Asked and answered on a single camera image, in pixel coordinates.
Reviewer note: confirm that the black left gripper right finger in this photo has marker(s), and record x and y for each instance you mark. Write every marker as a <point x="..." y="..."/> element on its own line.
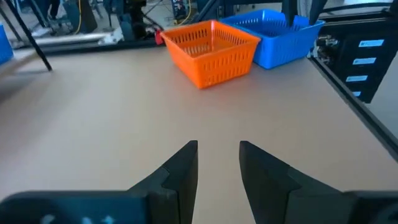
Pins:
<point x="273" y="193"/>

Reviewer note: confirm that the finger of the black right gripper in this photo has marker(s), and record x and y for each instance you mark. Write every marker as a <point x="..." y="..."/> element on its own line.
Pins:
<point x="317" y="9"/>
<point x="290" y="12"/>

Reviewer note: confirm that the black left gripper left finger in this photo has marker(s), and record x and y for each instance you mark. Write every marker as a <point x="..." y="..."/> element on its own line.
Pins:
<point x="174" y="193"/>

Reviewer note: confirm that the blue plastic slotted basket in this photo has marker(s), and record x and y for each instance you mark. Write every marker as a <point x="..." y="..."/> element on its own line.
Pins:
<point x="280" y="49"/>
<point x="4" y="46"/>

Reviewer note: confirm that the orange plastic slotted basket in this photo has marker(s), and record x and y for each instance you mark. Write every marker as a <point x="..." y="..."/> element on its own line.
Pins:
<point x="217" y="68"/>

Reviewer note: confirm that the black box with blue labels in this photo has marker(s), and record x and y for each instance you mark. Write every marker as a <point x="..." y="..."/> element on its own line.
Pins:
<point x="373" y="71"/>

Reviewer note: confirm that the brown hardboard work surface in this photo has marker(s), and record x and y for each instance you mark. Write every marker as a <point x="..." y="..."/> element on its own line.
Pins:
<point x="109" y="124"/>

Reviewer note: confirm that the small red clip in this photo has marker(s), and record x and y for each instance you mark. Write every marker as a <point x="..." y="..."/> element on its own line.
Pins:
<point x="159" y="38"/>

